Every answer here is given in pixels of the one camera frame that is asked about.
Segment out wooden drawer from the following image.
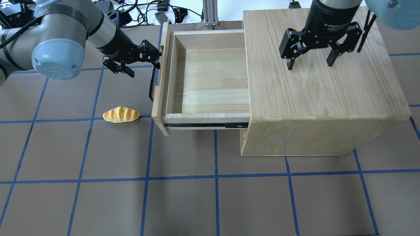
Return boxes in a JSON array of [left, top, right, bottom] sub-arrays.
[[151, 23, 250, 136]]

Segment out light wooden drawer cabinet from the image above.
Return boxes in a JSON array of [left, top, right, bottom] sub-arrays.
[[241, 9, 411, 156]]

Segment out yellow toy bread roll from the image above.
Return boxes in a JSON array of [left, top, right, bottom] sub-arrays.
[[102, 106, 140, 123]]

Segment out brown paper table mat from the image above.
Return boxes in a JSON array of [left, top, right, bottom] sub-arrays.
[[1, 23, 419, 236]]

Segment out aluminium frame post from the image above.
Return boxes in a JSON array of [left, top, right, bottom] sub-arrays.
[[202, 0, 219, 27]]

